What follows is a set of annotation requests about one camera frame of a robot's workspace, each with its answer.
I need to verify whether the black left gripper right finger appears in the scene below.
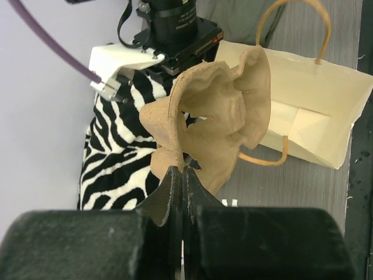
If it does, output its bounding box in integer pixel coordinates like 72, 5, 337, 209
183, 168, 355, 279

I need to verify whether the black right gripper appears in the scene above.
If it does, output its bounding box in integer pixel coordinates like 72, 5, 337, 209
143, 17, 224, 83

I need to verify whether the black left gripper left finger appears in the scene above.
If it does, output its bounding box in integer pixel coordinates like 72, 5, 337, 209
1, 167, 182, 279

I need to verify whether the brown pulp cup carrier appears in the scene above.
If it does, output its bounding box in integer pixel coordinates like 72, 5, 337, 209
140, 45, 271, 194

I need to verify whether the brown paper takeout bag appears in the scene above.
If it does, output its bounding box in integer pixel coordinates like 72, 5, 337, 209
217, 1, 372, 169

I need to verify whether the olive green folded cloth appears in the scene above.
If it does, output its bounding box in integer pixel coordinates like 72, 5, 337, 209
196, 0, 274, 45

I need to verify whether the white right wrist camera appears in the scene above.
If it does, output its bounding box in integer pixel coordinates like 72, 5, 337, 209
89, 44, 166, 102

